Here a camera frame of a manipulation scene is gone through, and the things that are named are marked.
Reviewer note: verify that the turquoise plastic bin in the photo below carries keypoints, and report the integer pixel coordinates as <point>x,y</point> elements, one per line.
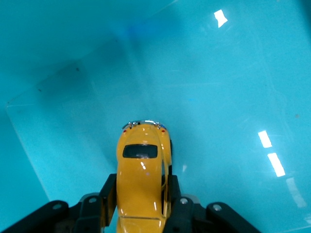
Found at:
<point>218,97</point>

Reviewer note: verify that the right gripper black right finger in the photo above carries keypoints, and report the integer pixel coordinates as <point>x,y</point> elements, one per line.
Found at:
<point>184,216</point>

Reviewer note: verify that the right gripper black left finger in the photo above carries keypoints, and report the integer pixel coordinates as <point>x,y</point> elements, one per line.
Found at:
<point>90,213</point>

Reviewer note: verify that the yellow beetle toy car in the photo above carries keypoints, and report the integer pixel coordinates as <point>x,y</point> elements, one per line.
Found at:
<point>138,179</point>

